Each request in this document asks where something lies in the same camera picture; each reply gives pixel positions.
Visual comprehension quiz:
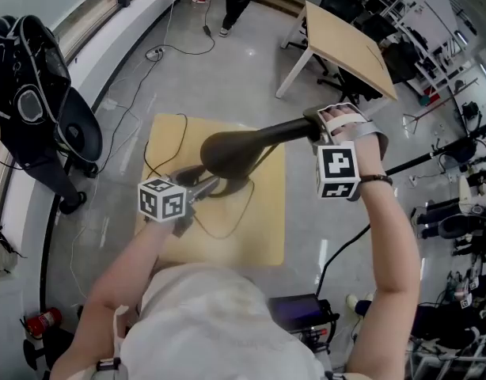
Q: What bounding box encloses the white shelving rack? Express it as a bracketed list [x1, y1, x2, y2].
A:
[385, 0, 477, 94]

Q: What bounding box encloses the person's right forearm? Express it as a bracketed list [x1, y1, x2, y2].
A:
[345, 174, 422, 380]

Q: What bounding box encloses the black office chair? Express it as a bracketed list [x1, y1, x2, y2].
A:
[317, 12, 401, 112]

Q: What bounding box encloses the person's left forearm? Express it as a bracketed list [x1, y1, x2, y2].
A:
[48, 219, 179, 380]

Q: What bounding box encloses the black lamp power cable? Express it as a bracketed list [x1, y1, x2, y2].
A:
[142, 112, 256, 240]

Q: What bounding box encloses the beige cloth bag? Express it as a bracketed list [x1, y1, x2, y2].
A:
[0, 227, 18, 279]

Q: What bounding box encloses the black pole stand round base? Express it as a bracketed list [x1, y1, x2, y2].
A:
[385, 123, 486, 177]

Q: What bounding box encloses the person's white shirt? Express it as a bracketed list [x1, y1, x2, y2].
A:
[118, 262, 327, 380]

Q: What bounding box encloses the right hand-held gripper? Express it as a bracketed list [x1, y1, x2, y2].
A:
[302, 103, 389, 201]

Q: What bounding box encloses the red fire extinguisher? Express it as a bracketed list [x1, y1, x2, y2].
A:
[21, 306, 63, 340]

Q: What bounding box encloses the dark framed window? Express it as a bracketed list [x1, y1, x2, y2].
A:
[48, 0, 167, 67]

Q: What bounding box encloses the black cable with adapter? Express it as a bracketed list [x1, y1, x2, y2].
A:
[147, 0, 216, 57]

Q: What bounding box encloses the wooden desk with white legs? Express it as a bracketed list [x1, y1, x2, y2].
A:
[275, 0, 398, 102]

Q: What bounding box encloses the dark beaded bracelet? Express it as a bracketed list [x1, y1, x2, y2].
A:
[359, 174, 393, 186]

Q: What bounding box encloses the low wooden side table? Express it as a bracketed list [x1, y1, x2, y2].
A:
[134, 112, 287, 267]

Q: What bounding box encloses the person's right hand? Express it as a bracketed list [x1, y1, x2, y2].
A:
[320, 106, 359, 138]

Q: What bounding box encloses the wooden step platform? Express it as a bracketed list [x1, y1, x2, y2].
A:
[252, 0, 303, 15]

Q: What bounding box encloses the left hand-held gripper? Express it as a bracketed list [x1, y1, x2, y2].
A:
[138, 165, 223, 237]

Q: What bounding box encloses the black desk lamp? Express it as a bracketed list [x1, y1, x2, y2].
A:
[179, 116, 323, 198]

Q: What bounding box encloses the wooden tripod coat stand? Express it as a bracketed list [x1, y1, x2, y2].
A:
[403, 78, 480, 134]

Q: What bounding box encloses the black backpack with grey trim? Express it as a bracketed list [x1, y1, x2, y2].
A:
[0, 13, 104, 173]

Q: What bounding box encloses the black chest-mounted screen device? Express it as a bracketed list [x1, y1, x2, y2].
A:
[268, 294, 341, 346]

